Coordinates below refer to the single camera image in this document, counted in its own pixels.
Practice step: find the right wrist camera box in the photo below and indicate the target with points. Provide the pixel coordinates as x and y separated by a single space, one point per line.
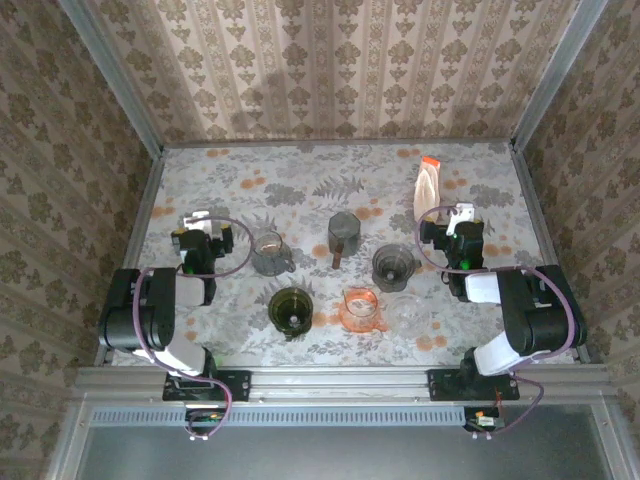
465 211

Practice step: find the orange coffee filter package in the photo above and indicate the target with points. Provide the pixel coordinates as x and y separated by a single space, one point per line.
427 190

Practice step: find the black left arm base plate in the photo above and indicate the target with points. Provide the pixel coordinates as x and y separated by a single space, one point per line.
235 385

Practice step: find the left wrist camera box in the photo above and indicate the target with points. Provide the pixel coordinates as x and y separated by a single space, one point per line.
196 221

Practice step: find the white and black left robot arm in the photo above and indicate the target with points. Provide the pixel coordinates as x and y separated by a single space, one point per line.
150 320

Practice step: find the small black controller board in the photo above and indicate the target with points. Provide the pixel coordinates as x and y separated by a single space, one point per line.
205 417
482 420

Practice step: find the green plastic coffee dripper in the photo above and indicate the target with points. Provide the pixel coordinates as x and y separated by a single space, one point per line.
290 312

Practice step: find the aluminium frame bar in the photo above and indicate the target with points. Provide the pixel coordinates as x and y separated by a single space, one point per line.
65 445
612 445

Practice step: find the aluminium table side rail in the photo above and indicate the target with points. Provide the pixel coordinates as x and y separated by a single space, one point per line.
140 225
541 225

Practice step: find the aluminium table end rail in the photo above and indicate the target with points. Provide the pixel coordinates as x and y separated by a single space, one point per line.
340 143

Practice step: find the floral patterned tablecloth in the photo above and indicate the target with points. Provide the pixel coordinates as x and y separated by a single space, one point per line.
300 175

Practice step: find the aluminium corner post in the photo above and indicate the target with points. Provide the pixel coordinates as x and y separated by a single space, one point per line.
556 75
114 80

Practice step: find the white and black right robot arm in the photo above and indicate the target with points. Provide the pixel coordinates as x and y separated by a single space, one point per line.
530 320

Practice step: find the grey plastic coffee dripper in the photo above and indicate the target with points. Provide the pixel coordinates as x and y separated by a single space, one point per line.
390 270

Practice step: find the grey metal panel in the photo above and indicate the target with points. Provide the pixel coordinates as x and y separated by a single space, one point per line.
350 455

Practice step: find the long aluminium mounting rail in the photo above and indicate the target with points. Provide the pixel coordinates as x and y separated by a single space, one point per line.
340 385

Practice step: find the orange glass pitcher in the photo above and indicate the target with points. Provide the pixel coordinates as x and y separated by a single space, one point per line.
350 320

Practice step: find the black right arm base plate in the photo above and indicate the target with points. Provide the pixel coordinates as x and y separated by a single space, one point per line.
442 385

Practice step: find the clear plastic coffee dripper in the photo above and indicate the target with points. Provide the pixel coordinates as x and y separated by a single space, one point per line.
407 315

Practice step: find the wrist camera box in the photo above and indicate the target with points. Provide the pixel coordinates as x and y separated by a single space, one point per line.
196 221
465 211

